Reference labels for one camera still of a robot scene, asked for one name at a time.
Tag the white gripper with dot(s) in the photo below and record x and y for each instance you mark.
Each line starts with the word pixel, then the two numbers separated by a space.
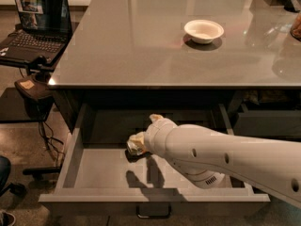
pixel 152 135

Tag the silver green 7up can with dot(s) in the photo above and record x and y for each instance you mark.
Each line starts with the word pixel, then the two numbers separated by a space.
pixel 136 147

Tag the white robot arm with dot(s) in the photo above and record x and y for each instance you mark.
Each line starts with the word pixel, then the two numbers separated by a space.
pixel 204 156

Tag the open grey top drawer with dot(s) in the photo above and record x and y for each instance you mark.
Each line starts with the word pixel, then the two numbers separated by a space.
pixel 98 179

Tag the grey counter cabinet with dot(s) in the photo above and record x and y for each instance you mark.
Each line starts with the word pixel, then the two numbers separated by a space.
pixel 124 50

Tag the white paper bowl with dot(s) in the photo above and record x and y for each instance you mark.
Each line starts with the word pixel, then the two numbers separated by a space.
pixel 203 31

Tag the person's blue jeans leg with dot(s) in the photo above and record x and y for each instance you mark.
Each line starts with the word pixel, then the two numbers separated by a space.
pixel 14 188

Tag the black laptop computer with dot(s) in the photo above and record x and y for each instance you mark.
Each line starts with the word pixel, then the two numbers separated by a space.
pixel 44 34

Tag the white sneaker shoe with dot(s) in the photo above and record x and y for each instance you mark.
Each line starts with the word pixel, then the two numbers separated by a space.
pixel 7 219

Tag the metal drawer handle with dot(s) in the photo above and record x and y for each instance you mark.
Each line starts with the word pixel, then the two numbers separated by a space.
pixel 153 211

